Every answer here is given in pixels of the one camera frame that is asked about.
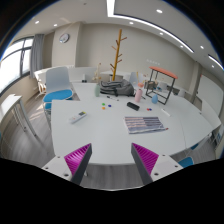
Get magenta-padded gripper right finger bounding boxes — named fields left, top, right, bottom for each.
left=130, top=142, right=184, bottom=186

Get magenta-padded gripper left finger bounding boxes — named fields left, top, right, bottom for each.
left=41, top=143, right=93, bottom=186

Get striped pink and blue towel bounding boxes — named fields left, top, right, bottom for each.
left=123, top=115, right=169, bottom=135

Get white remote control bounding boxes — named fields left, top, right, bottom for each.
left=68, top=110, right=88, bottom=125

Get white board eraser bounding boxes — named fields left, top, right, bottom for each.
left=160, top=108, right=172, bottom=118

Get black rectangular case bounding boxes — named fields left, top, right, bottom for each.
left=126, top=101, right=141, bottom=112

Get blue vase with dried stems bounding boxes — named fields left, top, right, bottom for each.
left=151, top=89, right=160, bottom=105

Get pink vase with flowers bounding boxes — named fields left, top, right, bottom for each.
left=134, top=71, right=145, bottom=104

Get green vase with dried stems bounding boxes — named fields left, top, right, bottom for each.
left=92, top=62, right=103, bottom=98

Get grey backpack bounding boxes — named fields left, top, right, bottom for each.
left=98, top=78, right=135, bottom=98

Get white chair with blue seat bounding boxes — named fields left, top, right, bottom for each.
left=42, top=66, right=74, bottom=111

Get white side desk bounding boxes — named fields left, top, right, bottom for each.
left=0, top=94, right=38, bottom=138

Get black-framed orange-topped side table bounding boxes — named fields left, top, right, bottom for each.
left=145, top=65, right=179, bottom=106

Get yellow wooden coat tree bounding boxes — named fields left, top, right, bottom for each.
left=109, top=28, right=128, bottom=82

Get grey curtain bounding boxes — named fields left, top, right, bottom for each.
left=29, top=33, right=45, bottom=79

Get large window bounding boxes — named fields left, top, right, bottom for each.
left=0, top=36, right=34, bottom=94

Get long ceiling light strip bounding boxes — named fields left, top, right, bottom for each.
left=106, top=0, right=195, bottom=54

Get recessed ceiling spot lights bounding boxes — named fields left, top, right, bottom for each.
left=34, top=8, right=206, bottom=51

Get white wall board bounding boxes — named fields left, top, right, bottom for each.
left=196, top=74, right=224, bottom=118

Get round wall clock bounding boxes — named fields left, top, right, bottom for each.
left=59, top=33, right=70, bottom=44

